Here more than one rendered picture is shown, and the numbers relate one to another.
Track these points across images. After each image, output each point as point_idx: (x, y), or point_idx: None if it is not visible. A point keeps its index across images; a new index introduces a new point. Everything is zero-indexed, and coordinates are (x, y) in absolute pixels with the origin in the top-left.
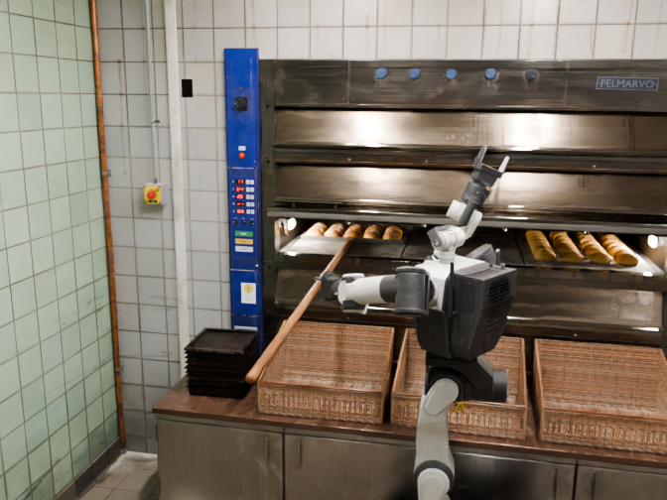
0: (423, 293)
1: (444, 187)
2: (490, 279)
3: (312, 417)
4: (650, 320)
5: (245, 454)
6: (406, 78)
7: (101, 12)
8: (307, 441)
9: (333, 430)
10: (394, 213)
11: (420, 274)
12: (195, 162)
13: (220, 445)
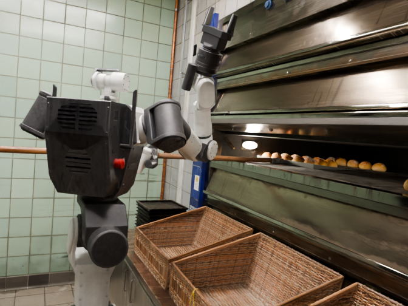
0: (38, 113)
1: (297, 95)
2: (59, 98)
3: (145, 265)
4: None
5: (122, 278)
6: (282, 2)
7: (178, 19)
8: (135, 282)
9: (141, 278)
10: (243, 116)
11: (42, 96)
12: (192, 95)
13: (119, 266)
